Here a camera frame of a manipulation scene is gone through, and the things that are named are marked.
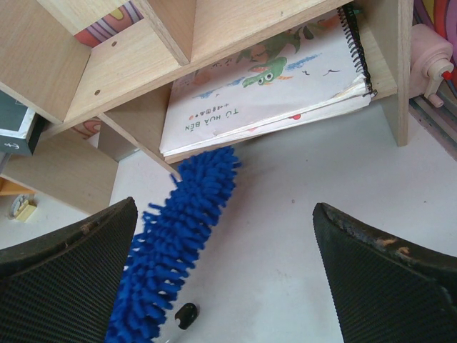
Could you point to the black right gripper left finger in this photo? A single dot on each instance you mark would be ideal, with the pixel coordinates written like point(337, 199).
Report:
point(61, 286)

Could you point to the blue microfibre duster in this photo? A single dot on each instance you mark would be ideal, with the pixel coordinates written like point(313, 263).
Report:
point(161, 256)

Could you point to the black white Twins story book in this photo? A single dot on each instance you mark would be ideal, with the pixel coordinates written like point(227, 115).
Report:
point(21, 127)

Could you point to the wooden bookshelf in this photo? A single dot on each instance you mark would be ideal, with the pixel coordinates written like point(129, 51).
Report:
point(123, 81)

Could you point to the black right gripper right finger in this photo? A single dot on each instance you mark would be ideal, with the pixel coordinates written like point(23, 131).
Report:
point(385, 288)

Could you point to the spiral notebook under shelf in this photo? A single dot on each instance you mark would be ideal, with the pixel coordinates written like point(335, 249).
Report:
point(313, 71)

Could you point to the padlock with ring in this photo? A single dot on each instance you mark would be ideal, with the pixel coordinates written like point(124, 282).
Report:
point(22, 207)

